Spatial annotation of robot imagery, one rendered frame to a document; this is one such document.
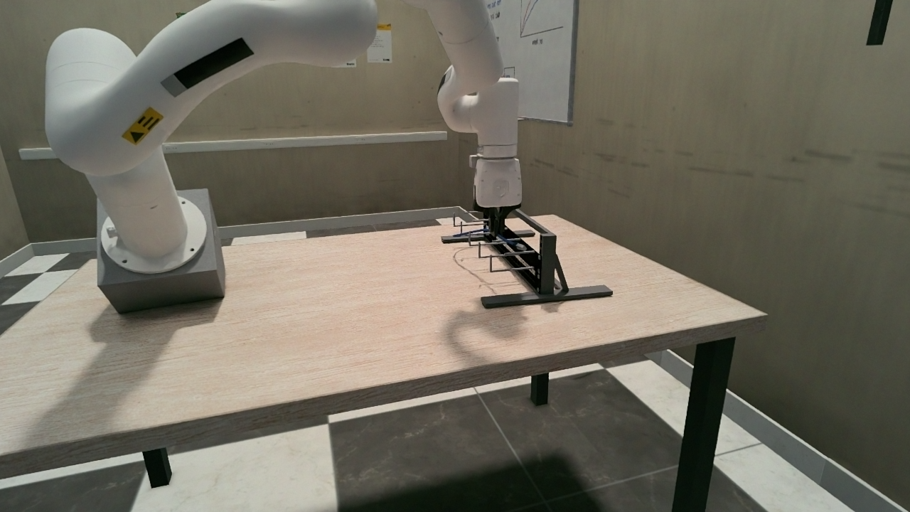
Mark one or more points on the dark grey metal rack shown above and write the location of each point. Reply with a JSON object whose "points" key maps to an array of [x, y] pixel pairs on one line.
{"points": [[536, 269]]}

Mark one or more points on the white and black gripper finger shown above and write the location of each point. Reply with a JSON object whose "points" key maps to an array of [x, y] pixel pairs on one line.
{"points": [[502, 215], [490, 212]]}

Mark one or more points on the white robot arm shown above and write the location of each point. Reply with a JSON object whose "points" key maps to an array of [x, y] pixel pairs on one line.
{"points": [[104, 131]]}

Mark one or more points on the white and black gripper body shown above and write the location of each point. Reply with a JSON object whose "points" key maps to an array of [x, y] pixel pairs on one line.
{"points": [[497, 182]]}

